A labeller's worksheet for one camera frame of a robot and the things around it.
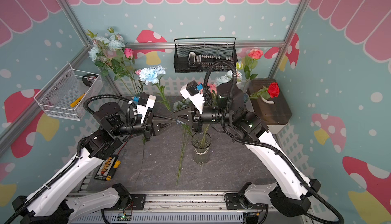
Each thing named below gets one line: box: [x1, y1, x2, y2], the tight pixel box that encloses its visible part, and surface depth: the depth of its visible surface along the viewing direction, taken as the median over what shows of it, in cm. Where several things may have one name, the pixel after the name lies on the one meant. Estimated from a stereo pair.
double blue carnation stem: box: [139, 65, 173, 113], surface depth 40 cm
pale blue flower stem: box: [175, 123, 193, 186], surface depth 88 cm
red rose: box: [248, 82, 281, 100], surface depth 77 cm
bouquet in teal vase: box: [86, 27, 142, 97], surface depth 82 cm
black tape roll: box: [81, 73, 99, 87], surface depth 82 cm
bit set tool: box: [187, 51, 233, 68], surface depth 91 cm
